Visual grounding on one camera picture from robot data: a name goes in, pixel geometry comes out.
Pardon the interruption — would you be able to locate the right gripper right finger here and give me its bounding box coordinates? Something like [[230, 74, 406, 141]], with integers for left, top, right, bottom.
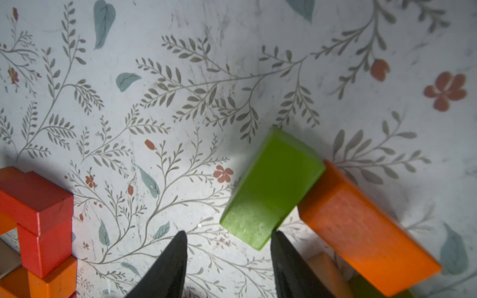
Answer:
[[270, 230, 334, 298]]

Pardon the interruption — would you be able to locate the red rectangular block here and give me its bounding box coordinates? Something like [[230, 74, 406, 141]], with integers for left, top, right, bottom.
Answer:
[[17, 219, 72, 278], [1, 171, 73, 235]]

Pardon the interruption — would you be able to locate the natural wood block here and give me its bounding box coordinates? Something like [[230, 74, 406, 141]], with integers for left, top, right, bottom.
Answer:
[[306, 253, 354, 298], [0, 240, 22, 279]]

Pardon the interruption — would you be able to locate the orange rectangular block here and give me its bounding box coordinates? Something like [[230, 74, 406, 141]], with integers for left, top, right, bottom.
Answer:
[[1, 166, 23, 235]]

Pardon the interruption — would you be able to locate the green block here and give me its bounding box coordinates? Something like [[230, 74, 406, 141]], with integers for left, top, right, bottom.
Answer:
[[219, 127, 326, 250], [349, 276, 414, 298]]

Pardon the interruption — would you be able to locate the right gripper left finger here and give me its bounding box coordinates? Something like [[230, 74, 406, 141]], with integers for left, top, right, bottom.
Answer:
[[126, 231, 188, 298]]

